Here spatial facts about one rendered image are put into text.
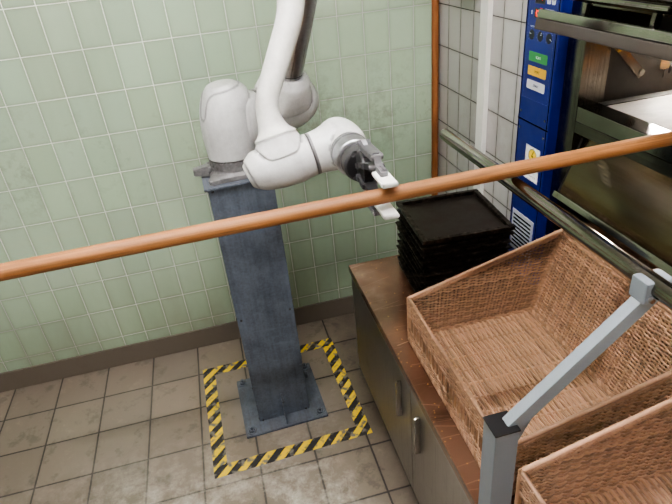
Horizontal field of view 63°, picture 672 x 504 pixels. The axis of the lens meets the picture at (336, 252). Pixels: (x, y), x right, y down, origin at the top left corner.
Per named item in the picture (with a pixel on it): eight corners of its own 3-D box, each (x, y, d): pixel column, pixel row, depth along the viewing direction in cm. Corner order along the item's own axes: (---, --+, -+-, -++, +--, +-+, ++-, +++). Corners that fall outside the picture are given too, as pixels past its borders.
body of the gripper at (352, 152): (371, 138, 120) (385, 152, 112) (373, 174, 125) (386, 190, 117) (338, 144, 119) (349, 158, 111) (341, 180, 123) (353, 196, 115)
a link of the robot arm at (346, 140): (369, 166, 130) (377, 175, 125) (332, 173, 128) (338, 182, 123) (367, 128, 125) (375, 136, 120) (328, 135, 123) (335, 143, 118)
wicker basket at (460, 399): (553, 303, 169) (564, 224, 155) (699, 445, 122) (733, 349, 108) (404, 338, 162) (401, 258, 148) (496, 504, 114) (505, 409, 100)
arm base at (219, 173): (193, 168, 179) (189, 152, 176) (260, 156, 184) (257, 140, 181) (196, 189, 164) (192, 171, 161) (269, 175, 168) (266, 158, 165)
